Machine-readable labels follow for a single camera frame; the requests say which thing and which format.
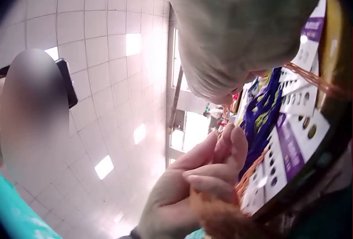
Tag person's left hand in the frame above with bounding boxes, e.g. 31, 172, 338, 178
135, 124, 248, 239

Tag person's right hand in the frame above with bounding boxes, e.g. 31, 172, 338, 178
161, 0, 327, 105

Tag person's left fingers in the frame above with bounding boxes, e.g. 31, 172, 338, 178
183, 124, 248, 195

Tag full shop shelf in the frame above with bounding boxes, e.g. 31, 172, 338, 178
232, 0, 344, 217

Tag bright glass doorway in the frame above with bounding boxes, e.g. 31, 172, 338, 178
165, 3, 218, 166

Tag square ceiling lamp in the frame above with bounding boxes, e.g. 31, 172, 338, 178
133, 123, 146, 145
44, 47, 59, 60
126, 33, 142, 57
94, 155, 114, 180

